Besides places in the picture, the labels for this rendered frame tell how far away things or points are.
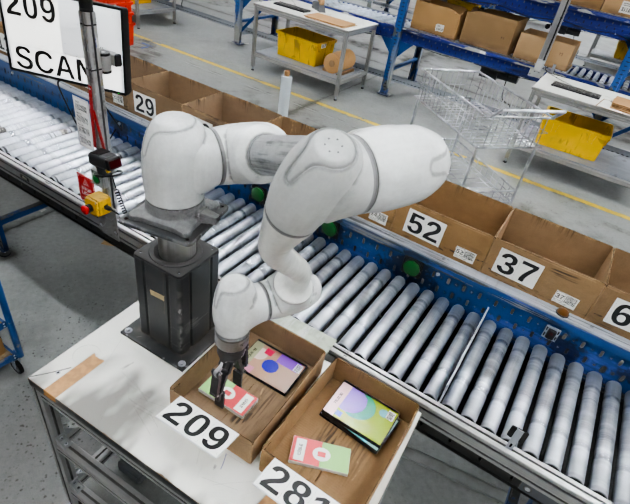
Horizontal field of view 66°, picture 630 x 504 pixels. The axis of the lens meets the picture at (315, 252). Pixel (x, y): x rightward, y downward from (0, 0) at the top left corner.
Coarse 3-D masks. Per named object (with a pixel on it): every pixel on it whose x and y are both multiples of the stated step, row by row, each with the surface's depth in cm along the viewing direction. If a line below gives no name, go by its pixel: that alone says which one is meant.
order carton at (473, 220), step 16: (448, 192) 212; (464, 192) 208; (400, 208) 195; (416, 208) 191; (432, 208) 220; (448, 208) 216; (464, 208) 212; (480, 208) 208; (496, 208) 204; (512, 208) 199; (400, 224) 199; (448, 224) 187; (464, 224) 183; (480, 224) 211; (496, 224) 207; (416, 240) 198; (448, 240) 190; (464, 240) 186; (480, 240) 183; (448, 256) 193; (480, 256) 186
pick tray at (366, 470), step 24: (336, 360) 149; (336, 384) 152; (360, 384) 148; (384, 384) 143; (312, 408) 143; (408, 408) 142; (288, 432) 136; (312, 432) 137; (336, 432) 138; (264, 456) 122; (288, 456) 130; (360, 456) 133; (384, 456) 134; (312, 480) 126; (336, 480) 127; (360, 480) 128
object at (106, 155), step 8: (96, 152) 179; (104, 152) 179; (96, 160) 178; (104, 160) 176; (112, 160) 177; (120, 160) 180; (96, 168) 183; (104, 168) 178; (112, 168) 178; (96, 176) 184; (104, 176) 183
